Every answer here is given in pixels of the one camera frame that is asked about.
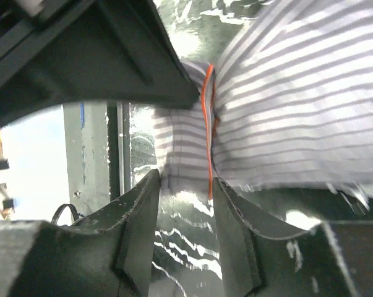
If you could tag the grey white striped underwear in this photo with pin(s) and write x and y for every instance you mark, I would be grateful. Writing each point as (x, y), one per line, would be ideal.
(289, 104)

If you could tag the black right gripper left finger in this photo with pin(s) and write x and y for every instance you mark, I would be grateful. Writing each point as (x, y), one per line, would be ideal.
(106, 253)

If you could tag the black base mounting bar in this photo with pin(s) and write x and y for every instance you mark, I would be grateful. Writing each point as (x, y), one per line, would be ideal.
(98, 151)

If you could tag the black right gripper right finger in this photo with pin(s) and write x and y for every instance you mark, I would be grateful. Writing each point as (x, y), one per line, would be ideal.
(262, 255)

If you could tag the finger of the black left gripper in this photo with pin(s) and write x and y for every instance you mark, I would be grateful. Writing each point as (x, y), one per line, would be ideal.
(57, 52)

